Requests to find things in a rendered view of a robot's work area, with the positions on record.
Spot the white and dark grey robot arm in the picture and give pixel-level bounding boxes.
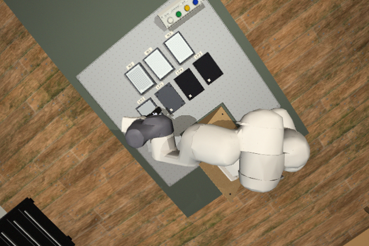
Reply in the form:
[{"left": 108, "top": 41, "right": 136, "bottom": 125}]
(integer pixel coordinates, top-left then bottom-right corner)
[{"left": 122, "top": 108, "right": 310, "bottom": 192}]

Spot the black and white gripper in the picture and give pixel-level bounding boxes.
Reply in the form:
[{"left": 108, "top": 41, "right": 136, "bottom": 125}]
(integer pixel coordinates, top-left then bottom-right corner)
[{"left": 142, "top": 107, "right": 162, "bottom": 117}]

